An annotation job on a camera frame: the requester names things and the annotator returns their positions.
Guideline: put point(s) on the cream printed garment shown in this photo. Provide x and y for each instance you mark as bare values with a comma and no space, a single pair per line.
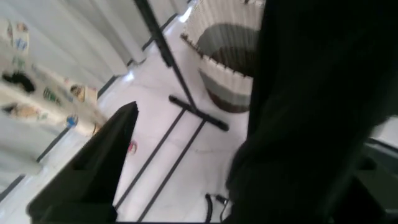
46,90

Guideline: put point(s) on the white laundry basket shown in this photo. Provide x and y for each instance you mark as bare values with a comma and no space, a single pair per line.
227,84

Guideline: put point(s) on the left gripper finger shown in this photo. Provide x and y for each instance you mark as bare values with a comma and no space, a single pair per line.
90,183

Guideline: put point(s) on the white curtain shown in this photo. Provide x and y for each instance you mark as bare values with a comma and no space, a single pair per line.
77,31

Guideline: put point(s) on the black clothes rack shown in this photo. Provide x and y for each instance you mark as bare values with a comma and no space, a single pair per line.
161,43

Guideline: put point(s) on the black t-shirt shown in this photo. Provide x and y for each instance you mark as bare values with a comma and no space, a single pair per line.
311,109

